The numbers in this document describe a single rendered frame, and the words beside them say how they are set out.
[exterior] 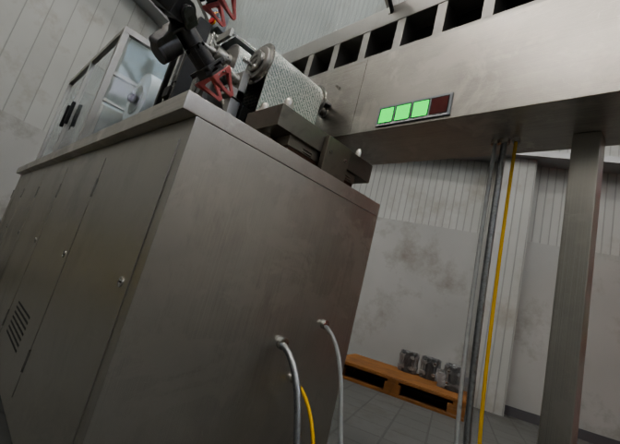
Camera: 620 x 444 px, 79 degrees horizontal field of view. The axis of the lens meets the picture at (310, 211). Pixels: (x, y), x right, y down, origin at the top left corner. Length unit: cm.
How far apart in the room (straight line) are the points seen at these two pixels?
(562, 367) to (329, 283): 55
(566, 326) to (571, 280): 10
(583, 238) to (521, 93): 37
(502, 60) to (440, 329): 324
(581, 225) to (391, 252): 325
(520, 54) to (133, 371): 112
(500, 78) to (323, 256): 65
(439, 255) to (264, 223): 342
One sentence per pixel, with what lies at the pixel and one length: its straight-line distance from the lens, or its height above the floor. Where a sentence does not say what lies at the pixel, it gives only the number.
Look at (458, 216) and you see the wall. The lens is 427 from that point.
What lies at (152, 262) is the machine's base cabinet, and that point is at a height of 57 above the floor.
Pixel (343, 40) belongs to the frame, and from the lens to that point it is 166.
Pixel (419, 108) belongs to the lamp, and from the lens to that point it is 120.
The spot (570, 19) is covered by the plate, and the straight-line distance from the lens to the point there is 118.
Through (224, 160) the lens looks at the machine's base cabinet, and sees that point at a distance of 80.
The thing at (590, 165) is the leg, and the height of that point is 105.
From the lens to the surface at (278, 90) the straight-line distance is 126.
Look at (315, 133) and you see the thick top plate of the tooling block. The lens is 106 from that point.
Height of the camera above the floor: 59
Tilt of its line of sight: 12 degrees up
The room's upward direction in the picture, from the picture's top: 15 degrees clockwise
